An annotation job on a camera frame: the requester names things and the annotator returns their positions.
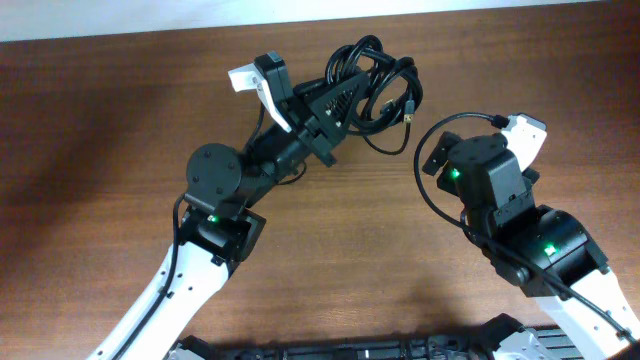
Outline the thick black USB cable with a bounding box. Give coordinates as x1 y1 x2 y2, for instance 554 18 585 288
324 34 424 136

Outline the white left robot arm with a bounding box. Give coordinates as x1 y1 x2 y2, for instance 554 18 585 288
90 65 368 359

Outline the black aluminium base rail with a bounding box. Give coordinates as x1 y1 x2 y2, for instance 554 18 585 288
165 314 583 360

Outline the thin black USB cable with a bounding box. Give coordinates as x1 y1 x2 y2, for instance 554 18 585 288
349 97 416 157

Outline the black right camera cable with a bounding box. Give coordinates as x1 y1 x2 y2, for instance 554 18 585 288
412 111 636 341

